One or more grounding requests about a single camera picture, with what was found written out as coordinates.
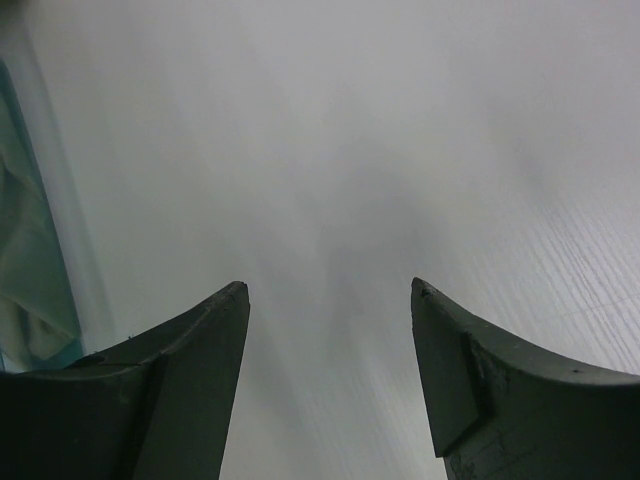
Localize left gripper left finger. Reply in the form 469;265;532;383
1;281;249;479

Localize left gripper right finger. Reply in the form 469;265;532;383
411;278;639;479

